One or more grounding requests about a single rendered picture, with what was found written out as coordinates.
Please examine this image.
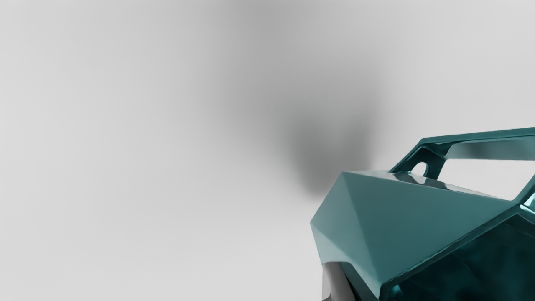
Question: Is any teal faceted mug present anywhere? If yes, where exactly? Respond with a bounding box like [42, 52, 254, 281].
[310, 127, 535, 301]

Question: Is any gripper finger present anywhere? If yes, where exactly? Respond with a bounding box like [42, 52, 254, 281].
[321, 261, 359, 301]

